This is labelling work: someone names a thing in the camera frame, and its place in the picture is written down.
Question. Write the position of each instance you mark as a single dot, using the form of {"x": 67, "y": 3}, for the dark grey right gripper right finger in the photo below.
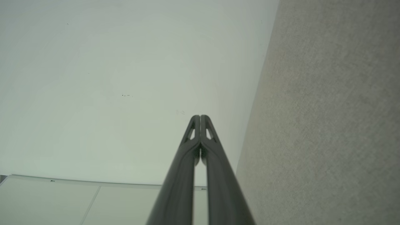
{"x": 223, "y": 193}

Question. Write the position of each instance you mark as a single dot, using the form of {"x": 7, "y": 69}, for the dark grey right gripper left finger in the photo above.
{"x": 179, "y": 187}

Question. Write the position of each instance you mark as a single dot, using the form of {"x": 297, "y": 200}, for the grey fabric sofa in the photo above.
{"x": 328, "y": 125}

